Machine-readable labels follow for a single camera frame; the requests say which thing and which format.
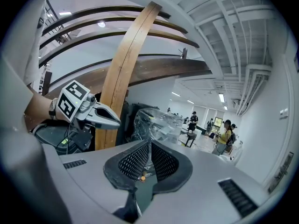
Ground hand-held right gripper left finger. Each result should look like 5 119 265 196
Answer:
42 139 151 224

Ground slanted wooden beam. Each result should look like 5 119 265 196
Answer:
94 0 162 151

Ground small black table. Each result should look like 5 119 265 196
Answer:
184 132 197 148

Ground person's left forearm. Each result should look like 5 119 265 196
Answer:
24 87 59 126

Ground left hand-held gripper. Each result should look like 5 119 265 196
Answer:
55 79 121 130

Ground white ceiling pipes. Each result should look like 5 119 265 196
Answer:
235 64 273 116

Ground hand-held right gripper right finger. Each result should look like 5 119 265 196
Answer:
140 140 273 224

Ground silver wristwatch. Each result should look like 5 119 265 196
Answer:
48 98 58 120

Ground plastic-wrapped black pallet load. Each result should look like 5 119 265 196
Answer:
133 108 185 145

